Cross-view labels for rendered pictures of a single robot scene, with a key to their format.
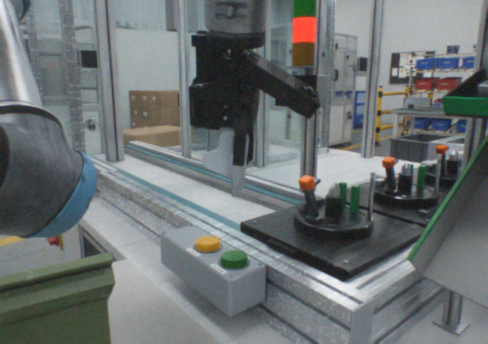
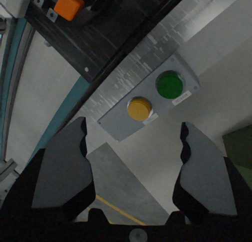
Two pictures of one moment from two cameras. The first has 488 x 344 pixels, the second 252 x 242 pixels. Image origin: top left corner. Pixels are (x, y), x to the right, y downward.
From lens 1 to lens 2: 50 cm
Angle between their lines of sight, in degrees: 60
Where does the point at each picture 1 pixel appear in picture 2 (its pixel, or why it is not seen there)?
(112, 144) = (8, 170)
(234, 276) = (196, 84)
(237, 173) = (215, 152)
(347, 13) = not seen: outside the picture
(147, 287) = not seen: hidden behind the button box
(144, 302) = (152, 126)
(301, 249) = (147, 15)
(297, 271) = (179, 21)
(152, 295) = not seen: hidden behind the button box
